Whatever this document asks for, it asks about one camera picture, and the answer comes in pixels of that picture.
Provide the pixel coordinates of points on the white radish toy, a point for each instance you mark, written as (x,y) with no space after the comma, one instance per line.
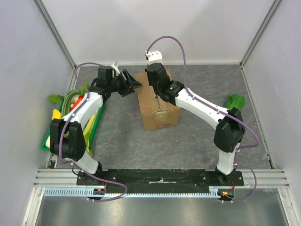
(47,143)

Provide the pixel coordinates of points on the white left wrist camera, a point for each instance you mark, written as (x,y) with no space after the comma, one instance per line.
(115,66)

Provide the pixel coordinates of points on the aluminium frame post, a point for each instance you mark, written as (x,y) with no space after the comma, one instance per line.
(54,31)
(262,28)

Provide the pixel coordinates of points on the orange carrot toy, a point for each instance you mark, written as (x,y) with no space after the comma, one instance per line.
(75,101)

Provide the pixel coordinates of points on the brown cardboard express box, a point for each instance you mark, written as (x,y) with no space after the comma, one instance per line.
(155,113)

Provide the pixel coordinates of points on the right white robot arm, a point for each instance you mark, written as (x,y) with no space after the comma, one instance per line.
(228,132)

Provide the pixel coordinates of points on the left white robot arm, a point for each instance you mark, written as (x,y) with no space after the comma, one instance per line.
(66,134)

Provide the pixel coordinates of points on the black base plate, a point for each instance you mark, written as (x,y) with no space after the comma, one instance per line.
(171,180)

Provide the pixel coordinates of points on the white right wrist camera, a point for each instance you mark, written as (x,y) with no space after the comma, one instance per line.
(154,57)

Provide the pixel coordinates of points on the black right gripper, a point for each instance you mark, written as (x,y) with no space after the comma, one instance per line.
(154,71)

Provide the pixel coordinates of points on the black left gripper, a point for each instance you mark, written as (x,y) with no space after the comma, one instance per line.
(126,90)

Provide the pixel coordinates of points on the green bean bundle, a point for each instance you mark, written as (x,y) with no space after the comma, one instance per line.
(66,105)

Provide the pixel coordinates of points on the yellow corn toy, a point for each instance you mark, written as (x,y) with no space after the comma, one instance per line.
(56,114)

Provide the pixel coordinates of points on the aluminium frame post left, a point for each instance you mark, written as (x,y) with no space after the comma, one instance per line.
(54,31)

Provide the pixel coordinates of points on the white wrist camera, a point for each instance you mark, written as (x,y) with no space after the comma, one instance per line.
(154,57)
(115,66)

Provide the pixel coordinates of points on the aluminium frame post right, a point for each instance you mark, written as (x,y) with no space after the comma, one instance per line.
(262,28)

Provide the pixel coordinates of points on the green vegetable tray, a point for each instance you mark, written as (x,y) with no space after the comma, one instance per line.
(92,133)

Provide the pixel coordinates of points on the green bok choy leaf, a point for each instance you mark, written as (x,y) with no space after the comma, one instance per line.
(235,101)

